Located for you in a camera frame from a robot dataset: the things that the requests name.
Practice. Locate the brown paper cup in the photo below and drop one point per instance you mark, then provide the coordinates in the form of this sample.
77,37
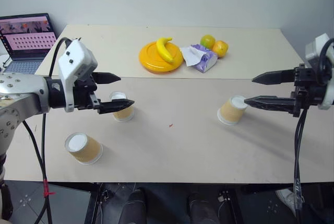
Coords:
86,151
231,113
122,114

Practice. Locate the purple tissue pack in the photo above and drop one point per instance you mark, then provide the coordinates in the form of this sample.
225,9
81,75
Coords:
206,60

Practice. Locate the dark rounded shape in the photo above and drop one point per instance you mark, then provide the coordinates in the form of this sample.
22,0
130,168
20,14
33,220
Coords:
201,208
135,205

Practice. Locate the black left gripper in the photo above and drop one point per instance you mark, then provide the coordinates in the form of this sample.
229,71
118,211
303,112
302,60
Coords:
83,96

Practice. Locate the white shoe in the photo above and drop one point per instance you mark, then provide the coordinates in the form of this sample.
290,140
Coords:
285,199

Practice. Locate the yellow banana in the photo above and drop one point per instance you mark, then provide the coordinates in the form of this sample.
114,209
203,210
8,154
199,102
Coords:
164,50

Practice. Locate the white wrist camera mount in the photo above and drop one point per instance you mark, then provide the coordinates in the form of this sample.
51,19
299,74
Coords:
313,49
74,57

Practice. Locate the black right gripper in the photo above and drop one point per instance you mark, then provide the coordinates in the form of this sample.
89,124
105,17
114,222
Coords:
305,88

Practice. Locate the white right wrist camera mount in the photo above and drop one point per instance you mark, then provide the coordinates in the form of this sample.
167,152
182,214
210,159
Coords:
313,49

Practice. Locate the open laptop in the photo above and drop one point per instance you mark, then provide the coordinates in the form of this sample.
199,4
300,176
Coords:
26,41

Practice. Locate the green orange citrus fruit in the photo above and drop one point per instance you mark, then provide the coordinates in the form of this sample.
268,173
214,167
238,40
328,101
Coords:
207,41

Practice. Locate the yellow plastic plate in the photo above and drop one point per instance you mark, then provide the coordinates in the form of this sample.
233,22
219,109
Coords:
151,59

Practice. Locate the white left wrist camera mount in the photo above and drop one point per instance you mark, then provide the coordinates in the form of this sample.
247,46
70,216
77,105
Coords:
74,57

